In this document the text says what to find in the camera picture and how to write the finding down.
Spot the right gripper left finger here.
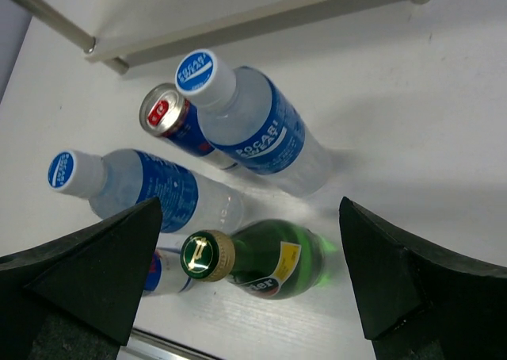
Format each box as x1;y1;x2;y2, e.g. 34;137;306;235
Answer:
1;197;162;359

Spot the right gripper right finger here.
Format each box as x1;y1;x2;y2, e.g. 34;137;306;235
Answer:
339;197;506;359

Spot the Red Bull can front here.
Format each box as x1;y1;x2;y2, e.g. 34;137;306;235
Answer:
143;234;194;297

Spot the red bull can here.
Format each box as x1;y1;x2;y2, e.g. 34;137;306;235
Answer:
139;82;239;171
143;234;194;297

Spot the Pocari Sweat bottle front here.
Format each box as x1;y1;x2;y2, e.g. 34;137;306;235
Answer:
48;148;244;234

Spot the pocari sweat bottle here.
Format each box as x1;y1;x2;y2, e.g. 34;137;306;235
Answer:
175;48;331;197
48;148;244;234

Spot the green Perrier bottle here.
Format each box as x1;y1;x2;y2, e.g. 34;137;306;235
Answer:
180;219;337;300

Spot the white two-tier shelf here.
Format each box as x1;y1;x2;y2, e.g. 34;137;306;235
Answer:
11;0;430;75

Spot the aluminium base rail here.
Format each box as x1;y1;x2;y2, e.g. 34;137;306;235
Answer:
116;328;218;360

